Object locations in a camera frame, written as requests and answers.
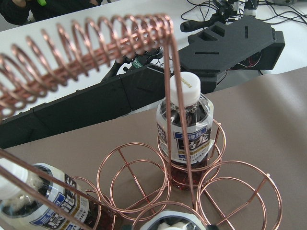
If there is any tea bottle white cap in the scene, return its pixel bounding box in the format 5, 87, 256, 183
156, 71, 214, 186

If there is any copper wire bottle rack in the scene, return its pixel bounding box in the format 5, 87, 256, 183
0, 14, 282, 230

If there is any tea bottle in rack front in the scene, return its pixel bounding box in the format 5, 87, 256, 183
0, 158, 114, 230

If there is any black equipment housing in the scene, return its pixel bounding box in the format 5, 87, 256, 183
0, 16, 285, 149

